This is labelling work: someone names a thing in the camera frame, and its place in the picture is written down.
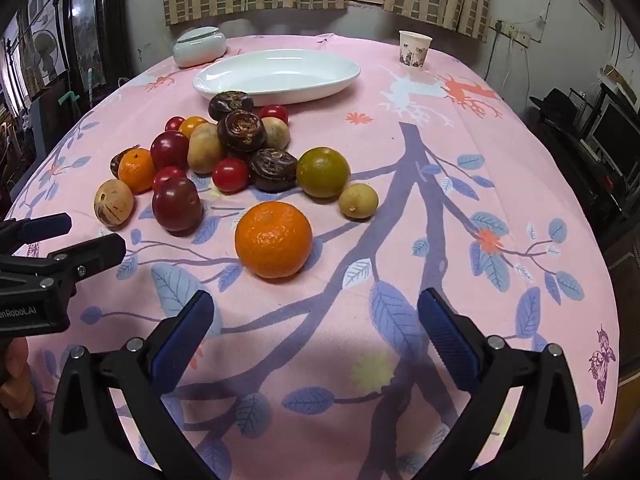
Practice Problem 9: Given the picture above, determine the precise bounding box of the striped pepino melon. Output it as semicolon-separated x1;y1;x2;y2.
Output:
93;179;134;228

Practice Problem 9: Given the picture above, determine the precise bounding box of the computer monitor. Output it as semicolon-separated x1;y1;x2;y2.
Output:
587;96;639;185

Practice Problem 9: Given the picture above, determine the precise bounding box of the standing fan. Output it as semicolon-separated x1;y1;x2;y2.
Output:
32;28;61;84

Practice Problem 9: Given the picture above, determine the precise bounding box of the dark water chestnut top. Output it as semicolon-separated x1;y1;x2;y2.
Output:
208;90;255;122

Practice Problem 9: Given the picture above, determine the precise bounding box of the dark water chestnut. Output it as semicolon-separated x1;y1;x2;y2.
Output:
110;145;139;178
217;110;266;156
208;90;255;122
250;148;298;193

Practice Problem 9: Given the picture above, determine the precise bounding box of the patterned paper cup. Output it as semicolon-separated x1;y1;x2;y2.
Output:
399;30;433;68

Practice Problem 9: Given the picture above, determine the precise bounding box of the orange-yellow tomato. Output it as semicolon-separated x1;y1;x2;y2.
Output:
179;116;207;139

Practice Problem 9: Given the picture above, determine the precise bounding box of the dark red plum back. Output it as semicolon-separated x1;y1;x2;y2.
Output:
150;131;189;171

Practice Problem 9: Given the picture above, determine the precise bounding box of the dark wooden cabinet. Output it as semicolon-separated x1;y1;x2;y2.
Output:
63;0;134;112

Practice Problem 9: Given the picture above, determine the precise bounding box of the dark water chestnut front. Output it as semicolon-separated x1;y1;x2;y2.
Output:
250;148;298;193

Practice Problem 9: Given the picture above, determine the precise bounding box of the wall power outlet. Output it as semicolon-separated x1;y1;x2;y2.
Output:
490;20;532;49

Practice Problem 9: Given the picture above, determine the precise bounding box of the large orange mandarin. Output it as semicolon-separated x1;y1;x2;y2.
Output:
234;202;312;280

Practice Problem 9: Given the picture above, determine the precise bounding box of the small yellow-green lime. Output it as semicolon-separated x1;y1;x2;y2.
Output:
338;183;378;220

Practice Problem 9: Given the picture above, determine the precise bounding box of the tan round fruit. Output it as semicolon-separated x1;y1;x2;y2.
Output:
262;117;291;151

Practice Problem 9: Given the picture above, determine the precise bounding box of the person's left hand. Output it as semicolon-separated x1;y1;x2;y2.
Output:
0;337;35;419

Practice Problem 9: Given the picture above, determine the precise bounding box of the white oval plate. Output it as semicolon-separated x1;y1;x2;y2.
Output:
192;49;361;106

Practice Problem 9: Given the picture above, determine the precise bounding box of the white lidded ceramic jar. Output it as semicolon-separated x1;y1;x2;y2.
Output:
172;26;227;68

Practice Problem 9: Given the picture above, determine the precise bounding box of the dark red plum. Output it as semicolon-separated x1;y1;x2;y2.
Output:
152;177;203;233
150;131;189;171

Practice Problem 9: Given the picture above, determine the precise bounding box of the small orange mandarin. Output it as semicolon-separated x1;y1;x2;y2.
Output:
117;148;156;194

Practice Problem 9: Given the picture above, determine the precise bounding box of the red cherry tomato back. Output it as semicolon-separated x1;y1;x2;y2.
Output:
259;104;288;124

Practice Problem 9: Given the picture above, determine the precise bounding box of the dark red plum front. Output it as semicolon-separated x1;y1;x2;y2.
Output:
152;177;203;233

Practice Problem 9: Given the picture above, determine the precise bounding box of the tan potato-like fruit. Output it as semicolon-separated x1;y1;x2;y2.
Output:
188;122;224;174

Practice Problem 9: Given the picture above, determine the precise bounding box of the green-yellow citrus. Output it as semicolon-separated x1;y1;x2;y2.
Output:
296;146;350;200

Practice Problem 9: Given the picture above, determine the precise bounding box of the pink floral tablecloth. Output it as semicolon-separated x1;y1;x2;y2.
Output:
29;35;620;479

